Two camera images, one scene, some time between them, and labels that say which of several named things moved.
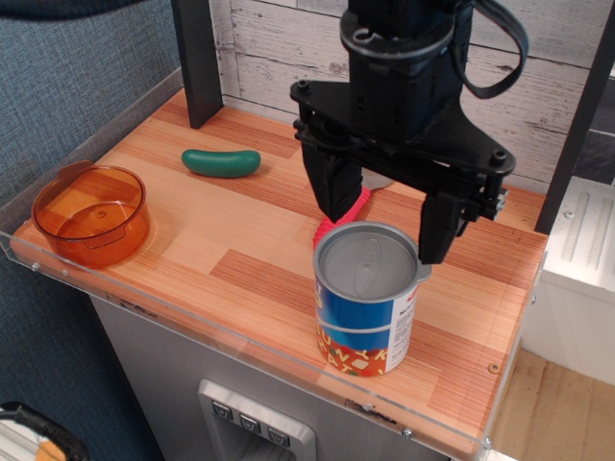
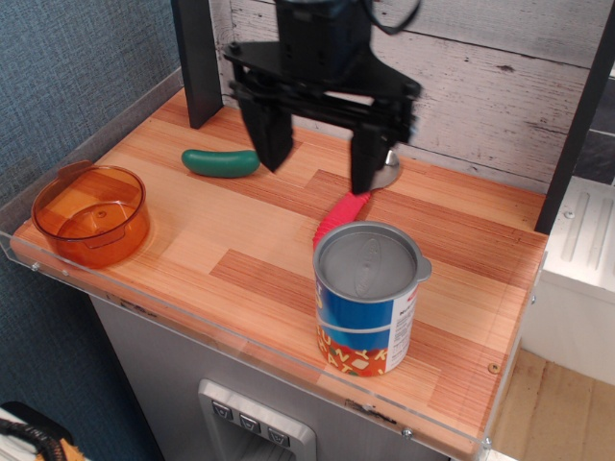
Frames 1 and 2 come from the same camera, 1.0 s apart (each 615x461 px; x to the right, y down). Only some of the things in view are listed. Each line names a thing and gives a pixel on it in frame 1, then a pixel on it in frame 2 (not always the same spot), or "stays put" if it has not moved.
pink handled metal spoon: (370, 181) stays put
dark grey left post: (199, 59) stays put
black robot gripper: (410, 121) -> (325, 66)
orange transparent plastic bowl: (94, 216) stays put
